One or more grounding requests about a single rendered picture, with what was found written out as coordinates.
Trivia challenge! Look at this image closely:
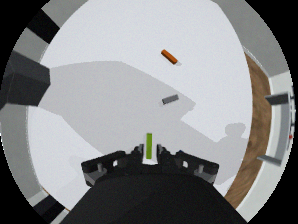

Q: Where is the lime green rod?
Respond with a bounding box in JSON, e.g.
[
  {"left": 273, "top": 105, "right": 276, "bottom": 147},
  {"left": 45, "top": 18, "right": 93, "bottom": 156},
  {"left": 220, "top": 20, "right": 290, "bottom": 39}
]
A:
[{"left": 146, "top": 133, "right": 152, "bottom": 159}]

